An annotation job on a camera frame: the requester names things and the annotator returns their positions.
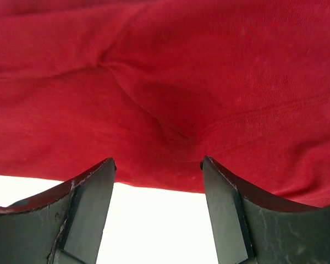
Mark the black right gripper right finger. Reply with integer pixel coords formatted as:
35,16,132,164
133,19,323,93
201,157,330,264

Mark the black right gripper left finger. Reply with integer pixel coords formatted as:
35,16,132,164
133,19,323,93
0,158,116,263

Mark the dark red t shirt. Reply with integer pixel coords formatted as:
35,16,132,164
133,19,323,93
0,1,330,207

